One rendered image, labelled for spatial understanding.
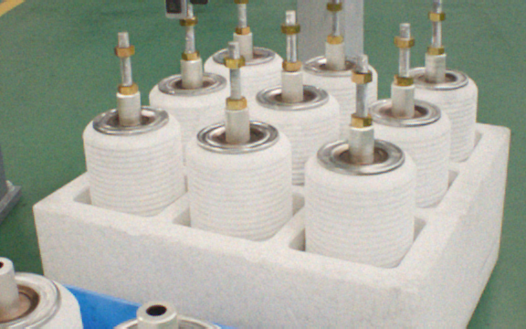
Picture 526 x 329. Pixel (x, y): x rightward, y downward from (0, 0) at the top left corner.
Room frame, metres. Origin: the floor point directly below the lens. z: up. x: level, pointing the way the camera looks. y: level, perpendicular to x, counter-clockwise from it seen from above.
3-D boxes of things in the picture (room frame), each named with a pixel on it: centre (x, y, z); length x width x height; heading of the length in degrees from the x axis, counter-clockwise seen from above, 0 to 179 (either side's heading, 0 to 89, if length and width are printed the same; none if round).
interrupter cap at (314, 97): (0.80, -0.04, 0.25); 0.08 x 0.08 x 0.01
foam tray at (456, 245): (0.80, -0.04, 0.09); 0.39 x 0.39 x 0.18; 62
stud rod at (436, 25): (0.85, -0.20, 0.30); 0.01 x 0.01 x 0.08; 2
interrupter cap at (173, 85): (0.86, 0.06, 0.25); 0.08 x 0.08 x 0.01
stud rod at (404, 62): (0.75, -0.15, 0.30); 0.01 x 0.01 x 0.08; 69
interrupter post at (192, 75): (0.86, 0.06, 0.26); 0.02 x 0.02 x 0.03
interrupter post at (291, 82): (0.80, -0.04, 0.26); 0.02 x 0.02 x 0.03
